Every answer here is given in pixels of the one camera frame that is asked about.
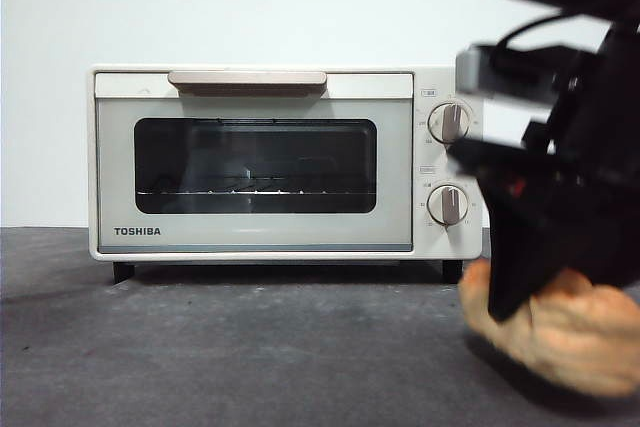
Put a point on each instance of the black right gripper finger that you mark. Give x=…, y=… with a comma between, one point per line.
x=515, y=247

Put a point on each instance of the round golden bread roll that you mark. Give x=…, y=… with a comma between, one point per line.
x=575, y=342

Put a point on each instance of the white Toshiba toaster oven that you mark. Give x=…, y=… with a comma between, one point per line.
x=440, y=82

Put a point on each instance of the round timer knob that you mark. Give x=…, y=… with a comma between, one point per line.
x=448, y=204

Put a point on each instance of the round temperature knob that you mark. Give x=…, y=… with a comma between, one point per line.
x=450, y=122

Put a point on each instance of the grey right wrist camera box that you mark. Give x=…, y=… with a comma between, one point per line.
x=470, y=72

